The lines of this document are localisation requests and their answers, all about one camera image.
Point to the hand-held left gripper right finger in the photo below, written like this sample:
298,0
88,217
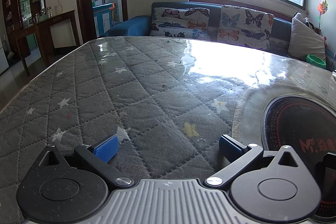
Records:
227,146

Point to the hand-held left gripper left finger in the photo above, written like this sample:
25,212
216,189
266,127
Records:
106,148

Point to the grey quilted star table cover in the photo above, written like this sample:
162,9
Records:
110,98

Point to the black round induction cooker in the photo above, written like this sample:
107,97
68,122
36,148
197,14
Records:
291,124

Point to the square butterfly print cushion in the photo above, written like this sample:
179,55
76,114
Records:
242,27

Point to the green bowl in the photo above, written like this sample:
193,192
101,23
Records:
315,60

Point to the blue sofa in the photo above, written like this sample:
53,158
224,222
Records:
131,26

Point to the grey pillow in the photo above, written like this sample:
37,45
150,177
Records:
305,41

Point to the blue and white cabinet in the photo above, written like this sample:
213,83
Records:
101,16

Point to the wide butterfly print cushion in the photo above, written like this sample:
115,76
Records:
181,22

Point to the white fridge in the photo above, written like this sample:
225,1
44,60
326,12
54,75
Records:
2,56

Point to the dark wooden console table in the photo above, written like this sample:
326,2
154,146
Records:
44,23

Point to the black and white patterned pillow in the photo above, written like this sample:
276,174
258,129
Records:
311,24

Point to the short glass jar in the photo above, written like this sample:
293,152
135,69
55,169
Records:
36,18

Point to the tall glass jar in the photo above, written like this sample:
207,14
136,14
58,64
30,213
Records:
50,11

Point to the colourful pinwheel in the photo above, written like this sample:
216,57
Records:
323,7

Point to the dark wooden shelf cabinet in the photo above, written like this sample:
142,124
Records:
13,3

